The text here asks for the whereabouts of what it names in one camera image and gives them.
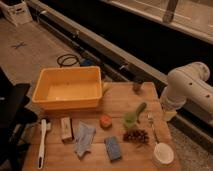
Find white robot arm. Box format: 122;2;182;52
160;62;213;121

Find yellow plastic tray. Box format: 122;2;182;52
32;66;102;110

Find blue floor object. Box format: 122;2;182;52
80;59;95;67

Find small dark cup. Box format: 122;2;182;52
133;80;143;94

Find orange round fruit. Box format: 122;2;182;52
99;115;112;129

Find green plastic cup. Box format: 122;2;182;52
123;112;137;129

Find wooden cutting board table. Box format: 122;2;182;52
22;82;181;171

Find metal fork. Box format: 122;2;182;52
147;114;159;144

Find blue grey cloth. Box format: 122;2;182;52
74;122;96;158

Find dark grape bunch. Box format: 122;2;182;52
123;129;149;143

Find blue sponge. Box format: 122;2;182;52
104;136;122;161

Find small wooden block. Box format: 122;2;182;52
61;117;72;141

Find black chair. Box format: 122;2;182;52
0;67;38;171

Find black coiled cable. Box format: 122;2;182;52
56;53;81;68

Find white handled brush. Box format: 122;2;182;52
38;119;47;169

